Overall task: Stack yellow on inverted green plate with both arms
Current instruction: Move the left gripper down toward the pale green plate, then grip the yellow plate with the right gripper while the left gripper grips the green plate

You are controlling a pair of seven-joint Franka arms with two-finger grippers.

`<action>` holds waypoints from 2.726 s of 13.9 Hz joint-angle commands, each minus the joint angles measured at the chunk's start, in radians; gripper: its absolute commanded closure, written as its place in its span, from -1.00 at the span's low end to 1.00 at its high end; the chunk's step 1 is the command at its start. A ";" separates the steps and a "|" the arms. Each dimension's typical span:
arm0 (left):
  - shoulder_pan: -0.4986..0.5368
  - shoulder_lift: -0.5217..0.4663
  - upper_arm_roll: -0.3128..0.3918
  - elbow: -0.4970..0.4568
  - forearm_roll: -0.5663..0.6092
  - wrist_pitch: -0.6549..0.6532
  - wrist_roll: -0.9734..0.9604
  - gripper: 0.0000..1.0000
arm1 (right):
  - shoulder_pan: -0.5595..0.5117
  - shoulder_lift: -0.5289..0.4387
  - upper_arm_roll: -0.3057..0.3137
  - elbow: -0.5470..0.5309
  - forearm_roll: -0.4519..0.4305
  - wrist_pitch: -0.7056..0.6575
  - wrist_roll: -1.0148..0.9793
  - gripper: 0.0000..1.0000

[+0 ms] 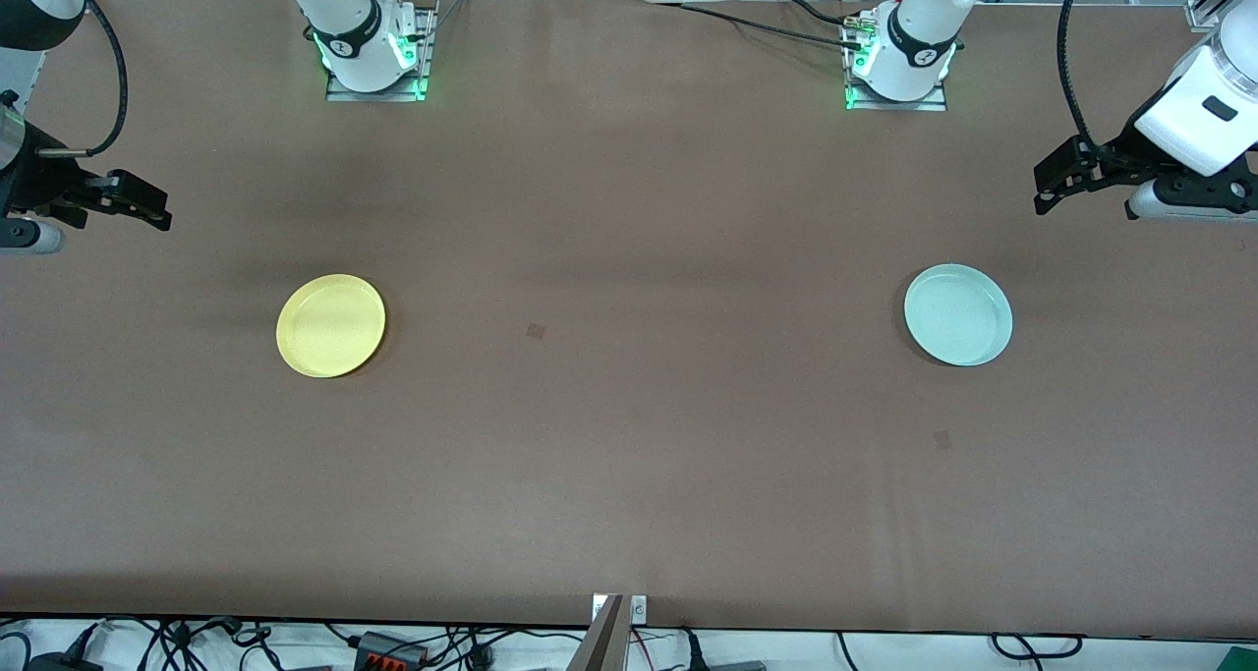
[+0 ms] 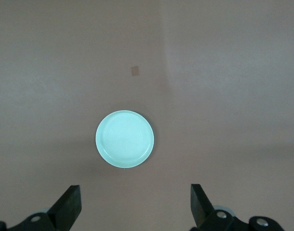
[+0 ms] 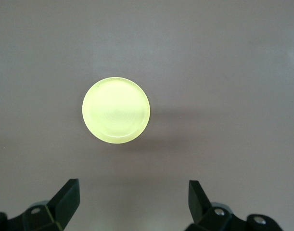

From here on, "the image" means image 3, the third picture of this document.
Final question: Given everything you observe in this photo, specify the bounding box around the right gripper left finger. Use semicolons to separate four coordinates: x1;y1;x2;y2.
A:
0;178;80;231

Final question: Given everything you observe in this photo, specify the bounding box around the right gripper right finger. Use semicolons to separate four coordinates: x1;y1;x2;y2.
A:
185;180;282;231

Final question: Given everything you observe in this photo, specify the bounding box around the yellow round plate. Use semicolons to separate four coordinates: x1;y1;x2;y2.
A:
81;77;151;145

